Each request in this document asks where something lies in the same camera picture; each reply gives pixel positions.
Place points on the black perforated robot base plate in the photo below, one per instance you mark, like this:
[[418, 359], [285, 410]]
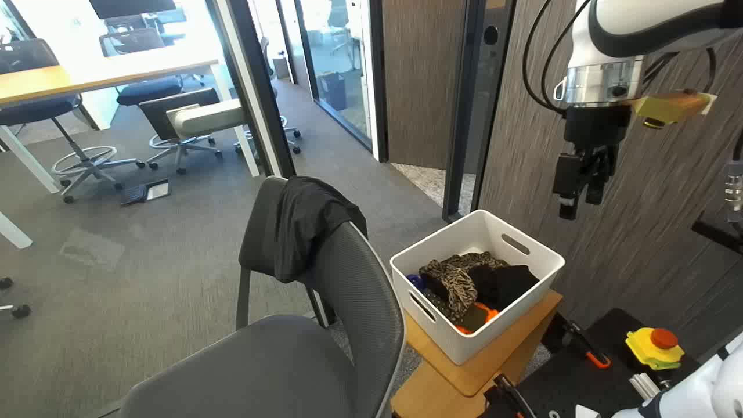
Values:
[[569, 378]]

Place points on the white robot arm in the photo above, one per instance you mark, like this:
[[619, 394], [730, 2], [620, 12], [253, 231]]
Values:
[[608, 47]]

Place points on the leopard print cloth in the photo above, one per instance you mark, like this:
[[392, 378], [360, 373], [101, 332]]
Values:
[[450, 283]]

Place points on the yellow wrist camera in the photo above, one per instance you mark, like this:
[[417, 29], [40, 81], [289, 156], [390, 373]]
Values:
[[672, 107]]

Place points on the orange object in bin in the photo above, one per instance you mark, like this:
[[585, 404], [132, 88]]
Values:
[[473, 319]]

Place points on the yellow red emergency stop button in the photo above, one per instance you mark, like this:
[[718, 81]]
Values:
[[656, 348]]

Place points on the wooden meeting table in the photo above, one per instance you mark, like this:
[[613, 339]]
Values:
[[105, 73]]

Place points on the black cloth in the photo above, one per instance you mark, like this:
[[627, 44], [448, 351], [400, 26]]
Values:
[[500, 286]]

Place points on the grey office chair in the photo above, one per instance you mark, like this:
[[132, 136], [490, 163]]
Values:
[[291, 365]]

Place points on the dark office chair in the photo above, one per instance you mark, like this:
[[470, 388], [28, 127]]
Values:
[[160, 98]]

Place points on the wooden stool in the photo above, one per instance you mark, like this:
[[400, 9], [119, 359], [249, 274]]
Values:
[[441, 388]]

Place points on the black garment on chair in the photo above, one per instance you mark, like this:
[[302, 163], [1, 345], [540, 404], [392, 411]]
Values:
[[289, 222]]

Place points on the black glass door frame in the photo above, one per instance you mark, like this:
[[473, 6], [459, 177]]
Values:
[[266, 150]]

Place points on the white plastic bin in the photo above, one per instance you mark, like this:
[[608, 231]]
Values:
[[473, 234]]

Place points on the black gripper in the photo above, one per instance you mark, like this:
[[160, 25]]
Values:
[[587, 128]]

